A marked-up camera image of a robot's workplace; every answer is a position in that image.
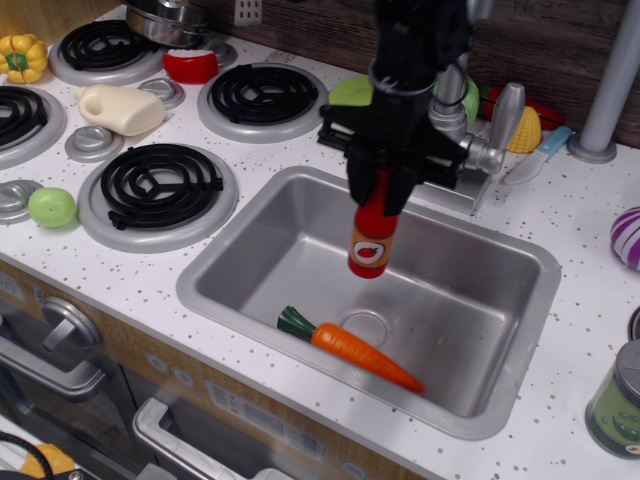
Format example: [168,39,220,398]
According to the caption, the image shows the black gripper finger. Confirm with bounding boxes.
[347,150,381,206]
[384,160,425,216]

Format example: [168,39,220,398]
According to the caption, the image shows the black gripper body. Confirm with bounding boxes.
[318,88,467,188]

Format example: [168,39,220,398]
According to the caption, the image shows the red toy ketchup bottle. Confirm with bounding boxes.
[348,167,399,279]

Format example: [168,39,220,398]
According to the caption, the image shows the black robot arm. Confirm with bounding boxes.
[319,1,473,217]

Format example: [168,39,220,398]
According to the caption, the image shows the grey toy sink basin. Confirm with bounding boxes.
[177,167,561,440]

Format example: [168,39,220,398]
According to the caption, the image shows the cream toy jug bottle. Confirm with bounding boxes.
[74,84,166,136]

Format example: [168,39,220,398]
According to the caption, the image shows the light green toy plate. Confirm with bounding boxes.
[322,75,374,135]

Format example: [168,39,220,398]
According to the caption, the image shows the green toy cabbage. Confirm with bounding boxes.
[433,74,480,125]

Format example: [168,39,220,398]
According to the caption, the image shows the silver toy faucet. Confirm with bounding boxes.
[375,0,527,217]

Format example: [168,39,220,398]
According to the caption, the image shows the back right black burner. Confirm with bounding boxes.
[197,62,328,144]

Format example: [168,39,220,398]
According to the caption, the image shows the black burner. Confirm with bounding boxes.
[78,144,239,254]
[1,86,66,170]
[197,62,328,144]
[49,20,165,86]

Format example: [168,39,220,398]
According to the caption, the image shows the yellow toy corn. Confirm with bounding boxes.
[507,106,542,154]

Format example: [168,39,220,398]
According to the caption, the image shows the red toy pepper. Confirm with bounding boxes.
[479,86,565,131]

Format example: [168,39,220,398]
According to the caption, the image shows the orange toy carrot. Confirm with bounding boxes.
[277,306,425,394]

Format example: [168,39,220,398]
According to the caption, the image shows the grey counter knob back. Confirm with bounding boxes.
[138,78,186,110]

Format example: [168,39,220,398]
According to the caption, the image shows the grey counter knob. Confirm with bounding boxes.
[65,126,124,163]
[0,180,42,225]
[138,78,186,110]

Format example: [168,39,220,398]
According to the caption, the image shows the front right black burner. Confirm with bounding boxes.
[78,144,239,254]

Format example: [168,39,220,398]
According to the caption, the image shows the purple white toy onion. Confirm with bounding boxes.
[610,207,639,271]

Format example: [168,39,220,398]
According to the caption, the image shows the steel pot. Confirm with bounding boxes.
[123,0,210,48]

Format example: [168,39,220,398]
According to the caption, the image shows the grey counter knob middle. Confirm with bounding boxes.
[65,126,124,163]

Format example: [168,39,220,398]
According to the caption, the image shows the back left black burner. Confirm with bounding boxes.
[49,20,165,86]

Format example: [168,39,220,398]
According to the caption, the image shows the green pea can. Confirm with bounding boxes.
[585,340,639,460]

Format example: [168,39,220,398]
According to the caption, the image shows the front left black burner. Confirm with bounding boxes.
[1,86,66,170]

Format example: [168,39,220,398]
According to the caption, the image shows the grey stove knob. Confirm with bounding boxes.
[42,296,102,353]

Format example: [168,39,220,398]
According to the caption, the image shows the grey counter knob front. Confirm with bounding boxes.
[0,180,42,225]

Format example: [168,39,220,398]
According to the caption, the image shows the yellow toy bell pepper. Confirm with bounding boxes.
[1,34,48,84]

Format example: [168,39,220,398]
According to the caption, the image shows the blue handled toy knife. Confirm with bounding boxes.
[504,126,573,185]

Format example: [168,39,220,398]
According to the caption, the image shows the white wall outlet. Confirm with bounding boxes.
[234,0,262,27]

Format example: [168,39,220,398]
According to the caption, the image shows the grey dishwasher handle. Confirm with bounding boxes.
[132,398,288,479]

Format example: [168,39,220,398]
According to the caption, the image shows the grey oven handle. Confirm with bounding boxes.
[1,338,108,403]

